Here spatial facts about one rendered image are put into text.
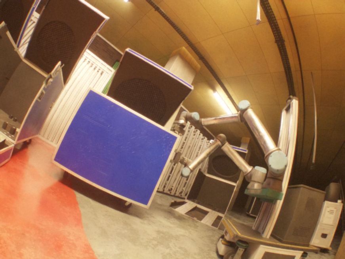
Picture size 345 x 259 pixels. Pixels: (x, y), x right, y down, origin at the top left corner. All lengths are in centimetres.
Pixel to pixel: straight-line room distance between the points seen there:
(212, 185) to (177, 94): 300
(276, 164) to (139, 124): 120
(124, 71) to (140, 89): 35
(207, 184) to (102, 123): 359
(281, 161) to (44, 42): 289
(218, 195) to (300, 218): 320
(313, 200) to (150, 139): 164
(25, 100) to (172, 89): 212
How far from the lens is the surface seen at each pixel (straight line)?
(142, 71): 209
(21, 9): 277
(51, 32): 239
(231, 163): 405
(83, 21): 208
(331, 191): 351
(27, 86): 253
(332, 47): 334
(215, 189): 442
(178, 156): 173
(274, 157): 116
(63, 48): 231
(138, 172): 145
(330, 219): 342
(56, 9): 228
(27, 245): 80
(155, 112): 239
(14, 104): 255
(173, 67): 337
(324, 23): 308
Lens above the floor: 57
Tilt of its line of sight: 16 degrees up
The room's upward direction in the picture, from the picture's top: 24 degrees clockwise
